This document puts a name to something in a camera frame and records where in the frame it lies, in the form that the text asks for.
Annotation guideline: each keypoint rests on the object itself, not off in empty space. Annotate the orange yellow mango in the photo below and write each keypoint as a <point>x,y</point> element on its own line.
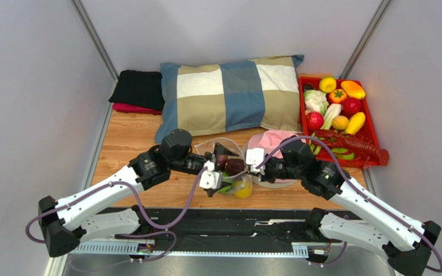
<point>353,89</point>

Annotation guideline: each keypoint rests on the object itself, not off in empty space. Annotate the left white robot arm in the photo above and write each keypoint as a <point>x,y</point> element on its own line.
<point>67,222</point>

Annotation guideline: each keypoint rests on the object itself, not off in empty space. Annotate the clear dotted zip bag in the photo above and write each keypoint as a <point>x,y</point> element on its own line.
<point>225,173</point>

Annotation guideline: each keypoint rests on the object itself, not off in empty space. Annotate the purple onion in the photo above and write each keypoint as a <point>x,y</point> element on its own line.
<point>221,161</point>

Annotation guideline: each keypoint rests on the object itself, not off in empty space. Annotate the red tomato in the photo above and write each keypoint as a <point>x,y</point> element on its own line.
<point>351,106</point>

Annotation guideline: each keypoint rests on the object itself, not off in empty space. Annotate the checkered blue beige pillow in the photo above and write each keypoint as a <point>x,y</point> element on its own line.
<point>219,98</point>

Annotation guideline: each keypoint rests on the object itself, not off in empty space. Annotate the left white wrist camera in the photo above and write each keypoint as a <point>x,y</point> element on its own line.
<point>211,178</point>

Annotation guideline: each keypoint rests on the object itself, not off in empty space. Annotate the dark purple fruit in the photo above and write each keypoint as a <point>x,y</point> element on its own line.
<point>234,167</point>

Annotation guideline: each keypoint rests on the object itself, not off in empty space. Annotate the yellow banana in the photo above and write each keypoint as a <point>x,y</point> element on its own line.
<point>356,122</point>

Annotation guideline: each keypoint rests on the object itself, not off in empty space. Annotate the left aluminium frame post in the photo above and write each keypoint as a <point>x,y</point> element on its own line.
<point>94,37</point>

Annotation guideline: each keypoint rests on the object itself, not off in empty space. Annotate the green watermelon ball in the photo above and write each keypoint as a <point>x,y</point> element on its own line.
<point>227,183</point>

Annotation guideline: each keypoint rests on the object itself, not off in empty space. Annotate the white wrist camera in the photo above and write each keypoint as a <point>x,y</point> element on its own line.
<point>211,178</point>
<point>253,160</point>

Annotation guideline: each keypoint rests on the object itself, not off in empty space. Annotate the yellow apple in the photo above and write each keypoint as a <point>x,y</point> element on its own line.
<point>242,189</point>

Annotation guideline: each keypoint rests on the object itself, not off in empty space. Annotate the red plastic tray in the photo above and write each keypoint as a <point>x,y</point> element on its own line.
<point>367,131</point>

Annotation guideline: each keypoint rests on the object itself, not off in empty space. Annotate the orange persimmon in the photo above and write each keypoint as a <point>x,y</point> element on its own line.
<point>337,96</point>

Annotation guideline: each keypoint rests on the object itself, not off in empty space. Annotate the right aluminium frame post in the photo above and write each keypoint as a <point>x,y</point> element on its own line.
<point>366,37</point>

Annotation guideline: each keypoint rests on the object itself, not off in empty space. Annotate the white radish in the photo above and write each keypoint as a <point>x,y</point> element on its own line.
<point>325,121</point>

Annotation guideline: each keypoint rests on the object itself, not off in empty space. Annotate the orange small fruit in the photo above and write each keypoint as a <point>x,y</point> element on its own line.
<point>340,123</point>

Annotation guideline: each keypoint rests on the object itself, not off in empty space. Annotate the red apple lower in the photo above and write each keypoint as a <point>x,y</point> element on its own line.
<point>315,121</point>

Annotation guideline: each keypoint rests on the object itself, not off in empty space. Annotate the red toy lobster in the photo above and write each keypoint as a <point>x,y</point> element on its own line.
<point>366,154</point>

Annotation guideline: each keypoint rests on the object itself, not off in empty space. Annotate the yellow lemon top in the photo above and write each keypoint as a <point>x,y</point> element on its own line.
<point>327,84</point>

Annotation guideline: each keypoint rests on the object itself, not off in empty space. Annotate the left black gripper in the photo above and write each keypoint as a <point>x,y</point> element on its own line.
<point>218,149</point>

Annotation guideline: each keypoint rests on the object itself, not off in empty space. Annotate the black folded cloth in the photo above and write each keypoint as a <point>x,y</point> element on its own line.
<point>141,89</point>

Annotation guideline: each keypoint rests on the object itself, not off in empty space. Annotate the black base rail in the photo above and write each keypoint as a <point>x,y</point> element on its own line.
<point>235,230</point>

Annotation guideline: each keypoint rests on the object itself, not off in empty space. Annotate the pink bucket hat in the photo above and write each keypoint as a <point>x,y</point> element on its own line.
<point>269,140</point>

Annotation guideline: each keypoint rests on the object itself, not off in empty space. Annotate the pink folded cloth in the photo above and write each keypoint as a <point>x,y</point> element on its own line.
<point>127,108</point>

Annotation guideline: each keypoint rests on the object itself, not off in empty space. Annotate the green lime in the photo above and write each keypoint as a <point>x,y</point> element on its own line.
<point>343,153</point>

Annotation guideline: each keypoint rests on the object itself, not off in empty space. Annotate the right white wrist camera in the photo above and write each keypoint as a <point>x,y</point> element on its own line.
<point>253,160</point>

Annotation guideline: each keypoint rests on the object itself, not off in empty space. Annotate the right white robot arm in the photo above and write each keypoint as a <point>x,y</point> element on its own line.
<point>407,244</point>

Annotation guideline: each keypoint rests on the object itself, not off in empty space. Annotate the aluminium frame post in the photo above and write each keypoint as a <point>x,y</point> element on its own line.
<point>94,37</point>
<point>366,37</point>

